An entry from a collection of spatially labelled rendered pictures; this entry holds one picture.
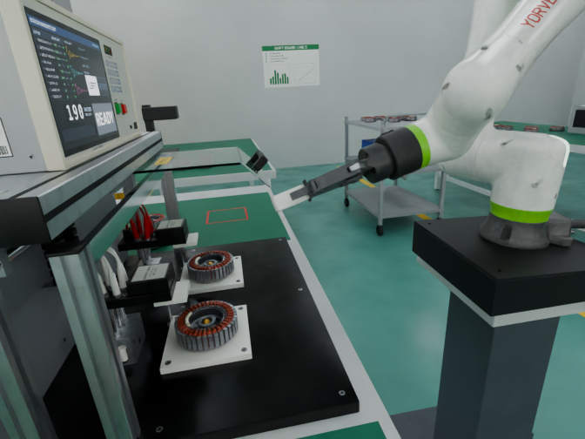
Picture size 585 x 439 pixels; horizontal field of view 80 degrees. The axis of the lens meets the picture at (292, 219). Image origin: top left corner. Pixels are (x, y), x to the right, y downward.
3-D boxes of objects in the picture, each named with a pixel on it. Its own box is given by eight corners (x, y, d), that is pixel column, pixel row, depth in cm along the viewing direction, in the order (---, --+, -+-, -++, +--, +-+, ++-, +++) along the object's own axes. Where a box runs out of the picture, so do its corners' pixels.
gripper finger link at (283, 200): (309, 198, 68) (310, 198, 67) (276, 212, 67) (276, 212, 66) (303, 184, 68) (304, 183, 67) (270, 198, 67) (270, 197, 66)
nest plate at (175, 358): (246, 309, 73) (245, 304, 73) (252, 359, 59) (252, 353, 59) (172, 320, 71) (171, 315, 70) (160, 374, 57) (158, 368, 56)
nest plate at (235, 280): (240, 260, 96) (240, 255, 95) (244, 287, 82) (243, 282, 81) (184, 266, 93) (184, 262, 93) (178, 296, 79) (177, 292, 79)
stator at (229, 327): (237, 310, 71) (235, 294, 69) (239, 347, 60) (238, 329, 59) (180, 319, 69) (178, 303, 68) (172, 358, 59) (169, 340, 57)
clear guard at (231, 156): (260, 166, 96) (258, 145, 94) (272, 187, 74) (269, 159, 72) (136, 178, 91) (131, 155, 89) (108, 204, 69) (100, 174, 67)
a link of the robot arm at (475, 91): (568, 30, 70) (519, 3, 73) (618, -28, 59) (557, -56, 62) (470, 149, 62) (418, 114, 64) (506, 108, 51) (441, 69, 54)
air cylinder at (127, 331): (146, 335, 67) (140, 311, 65) (137, 363, 60) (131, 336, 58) (117, 340, 66) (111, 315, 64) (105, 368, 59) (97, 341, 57)
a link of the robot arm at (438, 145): (471, 158, 75) (444, 119, 79) (503, 124, 63) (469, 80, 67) (414, 183, 74) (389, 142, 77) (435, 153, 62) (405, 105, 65)
